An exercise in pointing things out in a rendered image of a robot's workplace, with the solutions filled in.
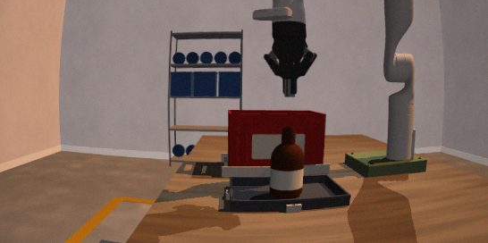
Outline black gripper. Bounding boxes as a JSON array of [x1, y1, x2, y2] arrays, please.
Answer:
[[264, 21, 317, 97]]

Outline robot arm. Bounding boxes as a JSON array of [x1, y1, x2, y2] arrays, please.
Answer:
[[253, 0, 416, 161]]

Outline red bottle crate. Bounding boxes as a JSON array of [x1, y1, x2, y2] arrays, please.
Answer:
[[228, 110, 324, 166]]

